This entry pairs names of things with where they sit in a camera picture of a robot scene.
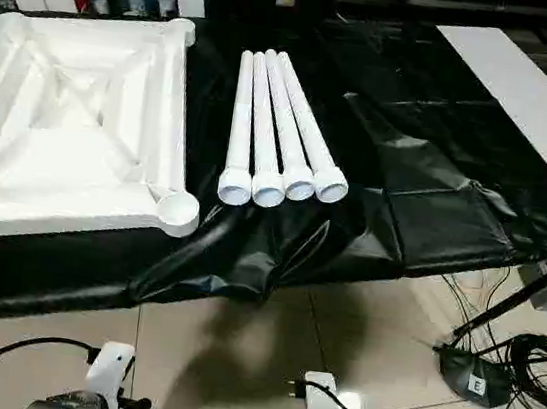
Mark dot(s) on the white plastic table top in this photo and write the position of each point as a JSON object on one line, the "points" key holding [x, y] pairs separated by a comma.
{"points": [[73, 118]]}

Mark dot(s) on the white plastic table leg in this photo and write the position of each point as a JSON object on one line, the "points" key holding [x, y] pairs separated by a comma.
{"points": [[263, 128], [286, 126], [309, 129], [241, 120]]}

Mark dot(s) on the black power adapter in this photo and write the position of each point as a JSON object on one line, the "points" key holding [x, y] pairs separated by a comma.
{"points": [[473, 377]]}

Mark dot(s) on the black metal table leg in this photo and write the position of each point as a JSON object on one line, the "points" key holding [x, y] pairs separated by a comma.
{"points": [[518, 302]]}

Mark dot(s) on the black plastic mat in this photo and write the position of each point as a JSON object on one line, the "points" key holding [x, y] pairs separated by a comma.
{"points": [[408, 182]]}

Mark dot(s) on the white flat board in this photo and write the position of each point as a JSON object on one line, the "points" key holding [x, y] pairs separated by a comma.
{"points": [[529, 102]]}

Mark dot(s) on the red bottle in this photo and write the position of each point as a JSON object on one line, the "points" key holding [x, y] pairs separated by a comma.
{"points": [[82, 0]]}

